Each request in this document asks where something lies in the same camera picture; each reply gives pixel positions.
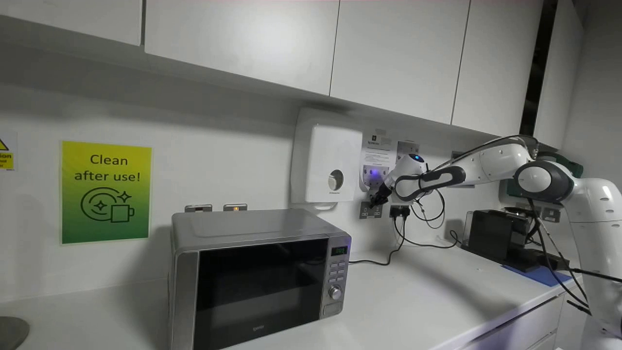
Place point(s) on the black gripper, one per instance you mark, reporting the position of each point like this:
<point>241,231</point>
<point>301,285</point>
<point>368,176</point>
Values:
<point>381,190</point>

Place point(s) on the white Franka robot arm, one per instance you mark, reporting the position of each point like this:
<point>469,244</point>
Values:
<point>492,167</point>

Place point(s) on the black power plug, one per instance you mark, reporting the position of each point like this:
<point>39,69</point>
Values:
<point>401,213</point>

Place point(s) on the white paper towel dispenser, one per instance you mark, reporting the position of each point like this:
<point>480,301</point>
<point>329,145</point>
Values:
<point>327,163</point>

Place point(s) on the black kitchen appliance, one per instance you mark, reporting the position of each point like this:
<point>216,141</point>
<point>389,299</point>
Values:
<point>490,235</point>

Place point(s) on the silver microwave oven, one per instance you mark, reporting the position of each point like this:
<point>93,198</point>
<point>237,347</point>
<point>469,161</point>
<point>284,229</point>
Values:
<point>259,293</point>

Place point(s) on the white counter drawer front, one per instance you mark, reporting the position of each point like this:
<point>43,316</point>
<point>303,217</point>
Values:
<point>511,324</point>

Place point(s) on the blue cloth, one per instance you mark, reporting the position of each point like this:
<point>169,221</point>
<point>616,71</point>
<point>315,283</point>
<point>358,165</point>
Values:
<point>544,274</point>

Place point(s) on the green clean after use sign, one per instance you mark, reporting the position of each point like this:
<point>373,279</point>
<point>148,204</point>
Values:
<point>107,192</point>

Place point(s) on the yellow warning sign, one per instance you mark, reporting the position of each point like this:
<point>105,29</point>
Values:
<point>4,157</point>

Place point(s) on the white paper wall notice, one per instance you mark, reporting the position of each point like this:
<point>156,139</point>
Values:
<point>377,149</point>

